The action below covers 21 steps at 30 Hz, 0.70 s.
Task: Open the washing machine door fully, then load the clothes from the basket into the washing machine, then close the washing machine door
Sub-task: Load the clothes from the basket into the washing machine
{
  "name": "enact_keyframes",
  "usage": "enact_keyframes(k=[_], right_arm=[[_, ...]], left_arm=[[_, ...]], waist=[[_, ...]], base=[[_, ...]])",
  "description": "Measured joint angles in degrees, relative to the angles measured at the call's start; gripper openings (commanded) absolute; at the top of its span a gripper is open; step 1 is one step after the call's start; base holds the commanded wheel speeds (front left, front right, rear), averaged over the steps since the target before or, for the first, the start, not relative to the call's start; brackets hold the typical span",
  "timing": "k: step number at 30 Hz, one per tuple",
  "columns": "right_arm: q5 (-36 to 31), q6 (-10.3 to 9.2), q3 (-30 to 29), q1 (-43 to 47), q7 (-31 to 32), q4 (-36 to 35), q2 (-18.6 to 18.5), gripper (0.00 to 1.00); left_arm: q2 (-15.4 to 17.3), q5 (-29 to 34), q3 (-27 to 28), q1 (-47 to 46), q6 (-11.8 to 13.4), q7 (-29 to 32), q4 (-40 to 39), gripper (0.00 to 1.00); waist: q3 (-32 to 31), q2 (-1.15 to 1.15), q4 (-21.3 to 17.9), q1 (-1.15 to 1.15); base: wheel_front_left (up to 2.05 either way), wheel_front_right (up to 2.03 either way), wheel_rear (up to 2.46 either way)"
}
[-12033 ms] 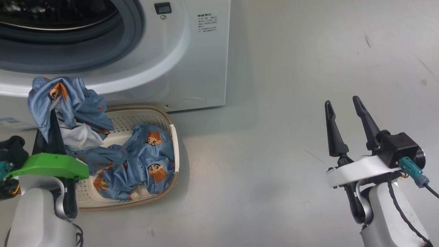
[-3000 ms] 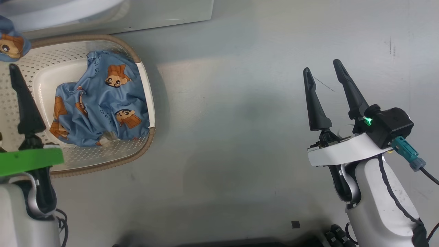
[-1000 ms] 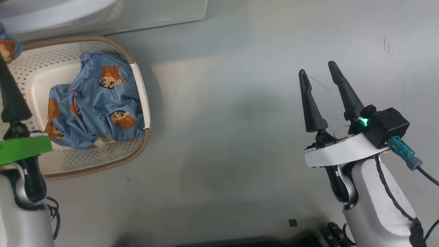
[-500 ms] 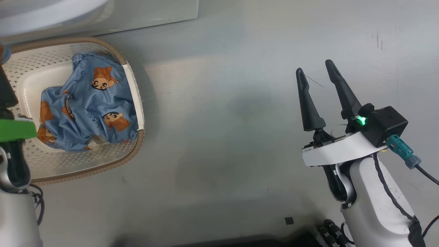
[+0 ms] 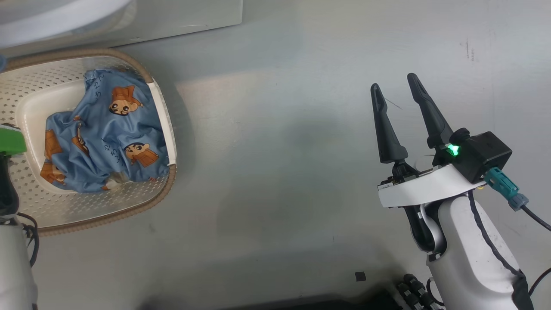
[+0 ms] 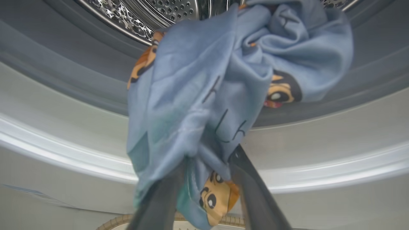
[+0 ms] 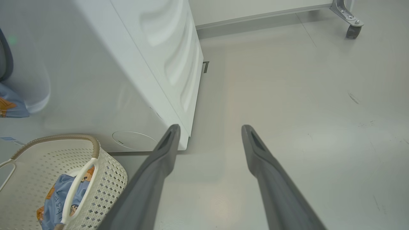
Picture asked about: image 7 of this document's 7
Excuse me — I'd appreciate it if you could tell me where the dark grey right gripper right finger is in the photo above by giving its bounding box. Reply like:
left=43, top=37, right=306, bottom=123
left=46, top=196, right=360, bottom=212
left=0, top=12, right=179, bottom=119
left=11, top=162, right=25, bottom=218
left=241, top=125, right=326, bottom=230

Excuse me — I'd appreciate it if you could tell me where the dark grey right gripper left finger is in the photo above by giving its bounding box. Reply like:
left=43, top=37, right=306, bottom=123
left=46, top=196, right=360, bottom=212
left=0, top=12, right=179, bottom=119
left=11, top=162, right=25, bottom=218
left=97, top=124, right=181, bottom=230

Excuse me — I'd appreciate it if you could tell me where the blue cartoon print garment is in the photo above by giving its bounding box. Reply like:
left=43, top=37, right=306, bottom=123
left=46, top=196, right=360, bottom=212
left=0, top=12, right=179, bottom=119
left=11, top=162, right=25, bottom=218
left=36, top=166, right=95, bottom=230
left=0, top=82, right=30, bottom=119

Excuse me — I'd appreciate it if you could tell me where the white front-load washing machine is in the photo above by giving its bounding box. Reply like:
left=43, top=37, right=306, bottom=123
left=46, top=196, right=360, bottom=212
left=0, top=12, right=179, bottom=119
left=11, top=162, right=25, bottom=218
left=0, top=0, right=204, bottom=154

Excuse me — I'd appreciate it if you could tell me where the cream perforated laundry basket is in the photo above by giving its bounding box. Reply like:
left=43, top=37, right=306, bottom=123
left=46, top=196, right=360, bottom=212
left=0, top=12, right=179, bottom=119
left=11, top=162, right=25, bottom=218
left=0, top=134, right=128, bottom=230

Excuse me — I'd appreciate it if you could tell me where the white partition panel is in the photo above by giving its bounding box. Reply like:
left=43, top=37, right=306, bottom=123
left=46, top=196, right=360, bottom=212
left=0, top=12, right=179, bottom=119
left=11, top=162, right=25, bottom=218
left=189, top=0, right=334, bottom=30

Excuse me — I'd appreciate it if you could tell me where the grey metal leg with caster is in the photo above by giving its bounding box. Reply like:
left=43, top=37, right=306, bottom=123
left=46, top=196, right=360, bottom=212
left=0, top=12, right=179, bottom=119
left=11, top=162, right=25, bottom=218
left=330, top=0, right=364, bottom=39

